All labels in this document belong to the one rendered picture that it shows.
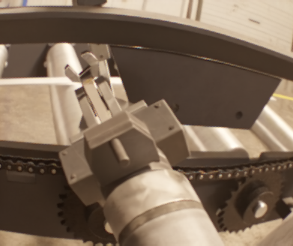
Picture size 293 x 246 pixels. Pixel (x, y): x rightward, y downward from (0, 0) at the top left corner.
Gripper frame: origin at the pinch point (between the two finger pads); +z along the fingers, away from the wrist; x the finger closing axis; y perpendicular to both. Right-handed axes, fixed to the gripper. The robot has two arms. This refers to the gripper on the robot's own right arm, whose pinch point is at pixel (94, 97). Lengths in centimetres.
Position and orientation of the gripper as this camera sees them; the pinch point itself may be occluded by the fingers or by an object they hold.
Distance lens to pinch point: 52.0
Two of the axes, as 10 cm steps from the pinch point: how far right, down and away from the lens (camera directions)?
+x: 8.9, -4.5, 0.5
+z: -3.5, -6.3, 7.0
